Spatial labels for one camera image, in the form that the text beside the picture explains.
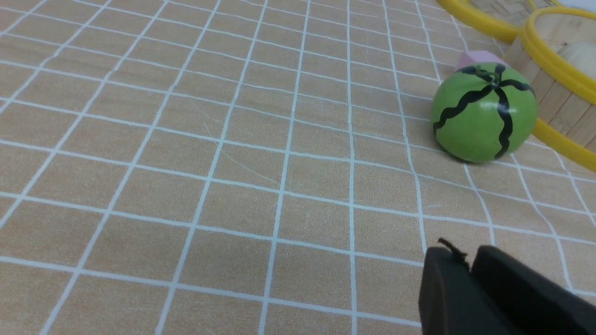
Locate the beige white grid tablecloth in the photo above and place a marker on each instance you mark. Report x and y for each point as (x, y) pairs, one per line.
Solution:
(251, 167)

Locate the green toy watermelon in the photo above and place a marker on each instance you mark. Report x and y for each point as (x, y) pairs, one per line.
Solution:
(483, 112)

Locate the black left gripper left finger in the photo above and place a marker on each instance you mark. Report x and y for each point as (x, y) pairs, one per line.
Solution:
(451, 302)

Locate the bamboo steamer lid yellow rim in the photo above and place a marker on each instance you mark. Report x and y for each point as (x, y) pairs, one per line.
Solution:
(498, 19)

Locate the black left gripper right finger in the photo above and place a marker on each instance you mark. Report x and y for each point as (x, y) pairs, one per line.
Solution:
(534, 304)

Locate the bamboo steamer tray yellow rim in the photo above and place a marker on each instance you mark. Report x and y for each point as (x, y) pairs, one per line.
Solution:
(566, 96)

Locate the orange pink cube block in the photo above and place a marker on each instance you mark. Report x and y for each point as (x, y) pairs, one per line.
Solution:
(468, 58)

